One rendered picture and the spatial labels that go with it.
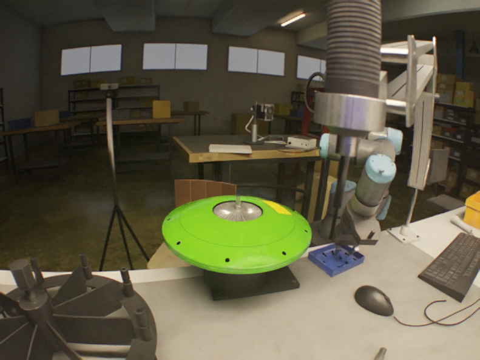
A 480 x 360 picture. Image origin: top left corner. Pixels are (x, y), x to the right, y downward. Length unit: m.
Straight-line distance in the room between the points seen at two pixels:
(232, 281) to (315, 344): 0.21
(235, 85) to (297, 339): 9.35
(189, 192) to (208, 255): 0.96
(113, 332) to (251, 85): 9.62
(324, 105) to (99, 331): 0.40
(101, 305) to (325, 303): 0.44
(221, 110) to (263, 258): 9.14
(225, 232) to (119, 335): 0.25
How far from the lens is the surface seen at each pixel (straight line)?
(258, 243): 0.45
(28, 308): 0.42
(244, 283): 0.55
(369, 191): 0.53
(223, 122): 9.54
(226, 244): 0.44
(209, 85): 9.39
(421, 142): 0.74
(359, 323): 0.57
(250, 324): 0.52
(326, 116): 0.17
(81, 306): 0.46
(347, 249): 0.78
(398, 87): 0.36
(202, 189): 1.35
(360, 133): 0.17
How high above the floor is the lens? 1.31
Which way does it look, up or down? 18 degrees down
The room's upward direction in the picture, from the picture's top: 3 degrees clockwise
